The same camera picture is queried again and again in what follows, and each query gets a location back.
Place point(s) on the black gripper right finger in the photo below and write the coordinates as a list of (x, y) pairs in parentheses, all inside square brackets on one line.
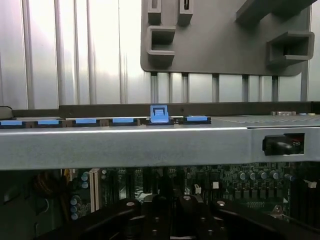
[(195, 220)]

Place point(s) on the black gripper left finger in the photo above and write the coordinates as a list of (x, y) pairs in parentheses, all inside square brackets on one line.
[(155, 220)]

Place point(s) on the green motherboard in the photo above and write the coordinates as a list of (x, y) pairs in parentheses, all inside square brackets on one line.
[(230, 172)]

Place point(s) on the white expansion slot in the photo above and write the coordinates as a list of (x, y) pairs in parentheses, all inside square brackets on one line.
[(94, 190)]

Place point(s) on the open PC case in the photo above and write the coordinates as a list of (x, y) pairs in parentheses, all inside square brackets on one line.
[(125, 147)]

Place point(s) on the flat blue slot tab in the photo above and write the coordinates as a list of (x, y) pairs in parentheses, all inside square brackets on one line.
[(10, 122), (122, 120), (85, 121), (48, 122), (197, 118)]

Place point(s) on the raised blue slot latch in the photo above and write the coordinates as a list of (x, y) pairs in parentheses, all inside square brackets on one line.
[(159, 115)]

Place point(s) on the grey parts rack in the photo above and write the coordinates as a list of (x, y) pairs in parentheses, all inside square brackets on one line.
[(212, 37)]

